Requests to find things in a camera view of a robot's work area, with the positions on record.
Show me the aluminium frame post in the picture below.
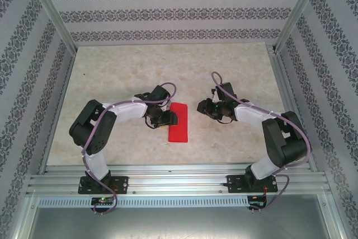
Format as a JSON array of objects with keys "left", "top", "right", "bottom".
[
  {"left": 25, "top": 0, "right": 78, "bottom": 52},
  {"left": 274, "top": 0, "right": 327, "bottom": 54}
]

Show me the aluminium side rail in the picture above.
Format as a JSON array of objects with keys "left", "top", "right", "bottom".
[
  {"left": 265, "top": 43, "right": 319, "bottom": 172},
  {"left": 37, "top": 50, "right": 78, "bottom": 175}
]

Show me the grey metal sheet panel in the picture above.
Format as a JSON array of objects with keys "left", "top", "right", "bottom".
[{"left": 22, "top": 195, "right": 345, "bottom": 239}]

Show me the slotted grey cable duct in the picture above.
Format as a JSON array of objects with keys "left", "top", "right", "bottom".
[{"left": 37, "top": 196, "right": 249, "bottom": 208}]

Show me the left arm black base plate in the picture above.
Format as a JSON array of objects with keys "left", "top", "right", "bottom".
[{"left": 79, "top": 176, "right": 129, "bottom": 195}]

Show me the red cloth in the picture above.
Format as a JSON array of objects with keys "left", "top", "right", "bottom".
[{"left": 167, "top": 102, "right": 189, "bottom": 143}]

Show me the aluminium mounting rail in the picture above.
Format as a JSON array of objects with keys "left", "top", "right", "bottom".
[{"left": 26, "top": 165, "right": 332, "bottom": 195}]

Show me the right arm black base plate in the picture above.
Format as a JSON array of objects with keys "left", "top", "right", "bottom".
[{"left": 227, "top": 174, "right": 278, "bottom": 194}]

